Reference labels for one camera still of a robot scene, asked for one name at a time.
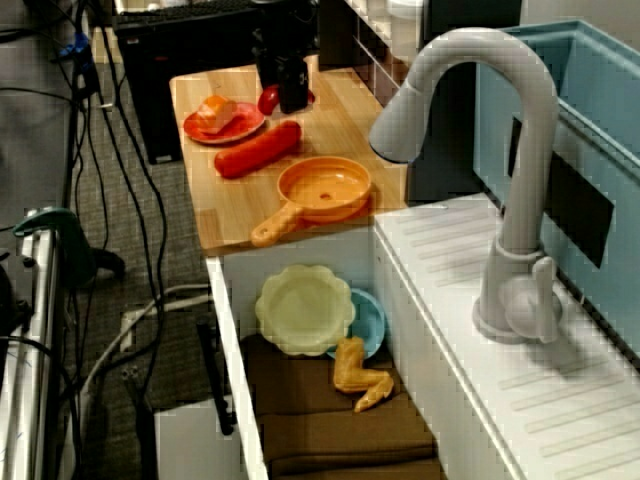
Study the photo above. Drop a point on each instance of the red tuna sushi toy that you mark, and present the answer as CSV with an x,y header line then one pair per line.
x,y
267,101

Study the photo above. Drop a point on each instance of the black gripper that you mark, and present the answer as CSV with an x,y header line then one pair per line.
x,y
280,47

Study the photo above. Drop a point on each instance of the black device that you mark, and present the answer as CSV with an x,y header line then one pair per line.
x,y
10,305

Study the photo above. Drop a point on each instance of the black computer tower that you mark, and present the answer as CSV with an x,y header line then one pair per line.
x,y
190,75

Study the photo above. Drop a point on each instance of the brown folded cloth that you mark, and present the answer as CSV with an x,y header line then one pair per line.
x,y
325,440

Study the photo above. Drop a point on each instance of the orange toy frying pan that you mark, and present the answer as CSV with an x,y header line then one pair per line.
x,y
310,185

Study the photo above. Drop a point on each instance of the teal plastic bin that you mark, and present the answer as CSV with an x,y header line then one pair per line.
x,y
600,75

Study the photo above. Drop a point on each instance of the black upright panel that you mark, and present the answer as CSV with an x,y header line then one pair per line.
x,y
450,150

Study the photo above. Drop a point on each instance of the red toy plate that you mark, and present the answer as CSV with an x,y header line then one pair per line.
x,y
240,127

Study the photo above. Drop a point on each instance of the white toy sink unit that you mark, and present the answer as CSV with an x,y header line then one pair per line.
x,y
425,325

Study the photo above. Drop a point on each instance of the large white canister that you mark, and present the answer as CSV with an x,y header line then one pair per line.
x,y
405,7

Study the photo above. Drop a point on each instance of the grey toy faucet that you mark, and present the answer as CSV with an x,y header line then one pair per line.
x,y
530,150

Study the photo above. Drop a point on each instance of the long wooden countertop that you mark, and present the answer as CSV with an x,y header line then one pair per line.
x,y
225,230

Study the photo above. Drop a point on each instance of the black tape patch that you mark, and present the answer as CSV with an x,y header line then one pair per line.
x,y
575,210

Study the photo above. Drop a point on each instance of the dark tiled backsplash panel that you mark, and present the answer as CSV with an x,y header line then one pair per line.
x,y
380,75

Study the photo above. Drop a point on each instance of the red toy sausage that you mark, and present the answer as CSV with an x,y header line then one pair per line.
x,y
255,150

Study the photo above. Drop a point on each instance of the aluminium frame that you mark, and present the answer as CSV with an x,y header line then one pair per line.
x,y
30,400

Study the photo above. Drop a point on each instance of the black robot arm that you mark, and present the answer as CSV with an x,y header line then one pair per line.
x,y
285,20

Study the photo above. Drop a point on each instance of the pale yellow scalloped plate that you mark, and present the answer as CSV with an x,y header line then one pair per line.
x,y
300,310

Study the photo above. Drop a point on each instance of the orange bread slice toy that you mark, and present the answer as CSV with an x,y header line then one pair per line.
x,y
215,110

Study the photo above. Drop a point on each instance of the light blue toy plate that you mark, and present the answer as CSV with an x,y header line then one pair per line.
x,y
370,320

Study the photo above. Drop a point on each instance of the toy chicken wing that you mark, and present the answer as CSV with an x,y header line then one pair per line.
x,y
350,372

